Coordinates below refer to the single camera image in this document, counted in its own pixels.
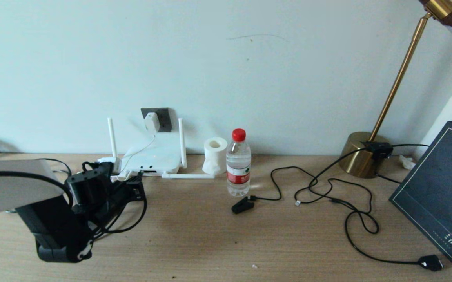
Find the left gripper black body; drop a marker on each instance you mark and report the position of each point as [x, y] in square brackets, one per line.
[122, 194]

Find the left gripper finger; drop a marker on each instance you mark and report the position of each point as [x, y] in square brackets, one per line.
[137, 179]
[131, 178]

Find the white power adapter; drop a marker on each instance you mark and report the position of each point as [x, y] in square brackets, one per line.
[152, 122]

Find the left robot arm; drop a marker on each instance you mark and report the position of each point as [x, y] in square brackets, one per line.
[14, 188]

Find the white router with antennas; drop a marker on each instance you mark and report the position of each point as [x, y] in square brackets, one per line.
[159, 158]

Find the white toilet paper roll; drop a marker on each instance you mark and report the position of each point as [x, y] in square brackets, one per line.
[215, 156]

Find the red-capped water bottle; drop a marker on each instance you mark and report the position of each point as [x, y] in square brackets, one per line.
[238, 172]

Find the brass desk lamp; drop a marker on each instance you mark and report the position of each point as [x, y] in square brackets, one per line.
[360, 156]

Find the crumpled white tissue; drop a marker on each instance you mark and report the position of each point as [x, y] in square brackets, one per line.
[406, 162]

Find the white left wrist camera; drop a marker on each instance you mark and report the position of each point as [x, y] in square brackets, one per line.
[110, 161]

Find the grey wall socket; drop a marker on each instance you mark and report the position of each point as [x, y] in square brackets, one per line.
[166, 119]

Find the black inline switch box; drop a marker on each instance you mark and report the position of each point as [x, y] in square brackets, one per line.
[377, 150]

